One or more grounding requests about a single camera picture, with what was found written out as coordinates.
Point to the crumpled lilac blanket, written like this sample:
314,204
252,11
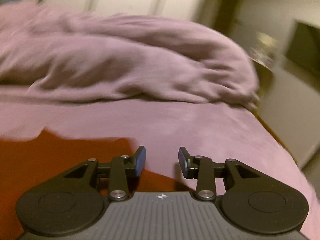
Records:
51,54

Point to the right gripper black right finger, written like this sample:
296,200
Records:
247,198

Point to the dark picture frame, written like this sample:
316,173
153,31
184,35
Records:
303,49

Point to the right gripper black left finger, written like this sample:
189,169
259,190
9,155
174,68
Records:
77,198

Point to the rust red knit garment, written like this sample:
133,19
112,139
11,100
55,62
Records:
27,163

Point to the lilac bed sheet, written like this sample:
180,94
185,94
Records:
215,130

